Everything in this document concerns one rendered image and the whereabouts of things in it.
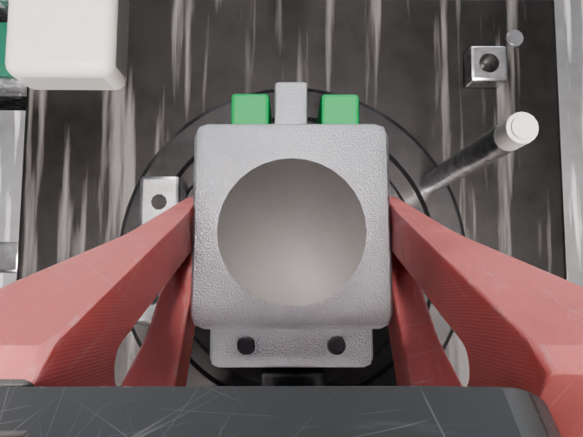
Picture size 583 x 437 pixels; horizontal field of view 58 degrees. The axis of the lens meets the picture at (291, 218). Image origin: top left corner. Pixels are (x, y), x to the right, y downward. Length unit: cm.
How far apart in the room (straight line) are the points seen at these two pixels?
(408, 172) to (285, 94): 7
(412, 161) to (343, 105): 6
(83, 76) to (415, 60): 14
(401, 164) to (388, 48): 6
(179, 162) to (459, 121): 12
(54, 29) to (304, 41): 11
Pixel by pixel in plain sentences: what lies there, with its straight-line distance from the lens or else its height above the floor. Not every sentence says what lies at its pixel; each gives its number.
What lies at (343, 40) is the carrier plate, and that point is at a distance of 25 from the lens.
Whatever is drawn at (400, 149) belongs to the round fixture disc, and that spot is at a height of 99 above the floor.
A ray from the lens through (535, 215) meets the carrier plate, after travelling 25.
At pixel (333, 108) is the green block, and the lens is 17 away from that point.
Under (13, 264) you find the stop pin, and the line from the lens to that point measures 26.
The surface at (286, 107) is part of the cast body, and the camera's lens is 16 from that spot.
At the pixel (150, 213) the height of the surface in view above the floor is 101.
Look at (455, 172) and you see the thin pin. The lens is 18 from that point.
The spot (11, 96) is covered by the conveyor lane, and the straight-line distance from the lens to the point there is 33.
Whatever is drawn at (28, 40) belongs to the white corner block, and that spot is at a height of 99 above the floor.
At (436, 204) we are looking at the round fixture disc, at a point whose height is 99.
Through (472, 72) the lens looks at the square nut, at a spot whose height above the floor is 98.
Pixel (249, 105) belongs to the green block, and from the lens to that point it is 17.
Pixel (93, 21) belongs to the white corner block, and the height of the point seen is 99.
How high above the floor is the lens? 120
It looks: 85 degrees down
